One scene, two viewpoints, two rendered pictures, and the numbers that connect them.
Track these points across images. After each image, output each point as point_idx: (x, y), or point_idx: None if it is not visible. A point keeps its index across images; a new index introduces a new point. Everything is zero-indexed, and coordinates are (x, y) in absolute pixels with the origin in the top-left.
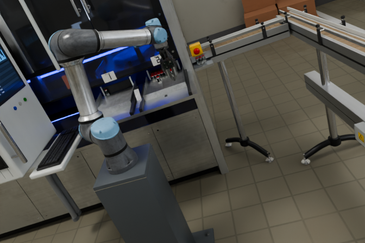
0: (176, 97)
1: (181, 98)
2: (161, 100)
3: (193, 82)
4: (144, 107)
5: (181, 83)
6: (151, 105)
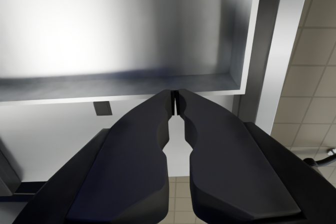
0: (167, 154)
1: (186, 175)
2: (87, 141)
3: (284, 36)
4: (6, 154)
5: (212, 94)
6: (42, 155)
